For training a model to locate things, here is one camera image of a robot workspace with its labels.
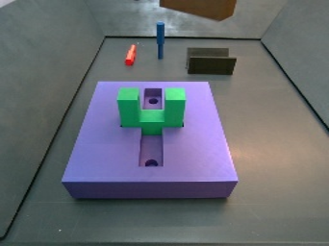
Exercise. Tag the purple base board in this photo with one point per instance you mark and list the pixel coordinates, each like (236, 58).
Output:
(117, 163)

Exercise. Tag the green U-shaped block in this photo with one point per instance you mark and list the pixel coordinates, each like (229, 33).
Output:
(159, 112)

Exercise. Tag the red small peg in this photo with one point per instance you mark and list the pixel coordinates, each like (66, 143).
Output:
(131, 55)

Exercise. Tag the blue cylindrical peg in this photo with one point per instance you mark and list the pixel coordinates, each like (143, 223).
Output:
(159, 38)

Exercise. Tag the black angle bracket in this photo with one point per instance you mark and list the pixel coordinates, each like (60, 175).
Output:
(209, 61)

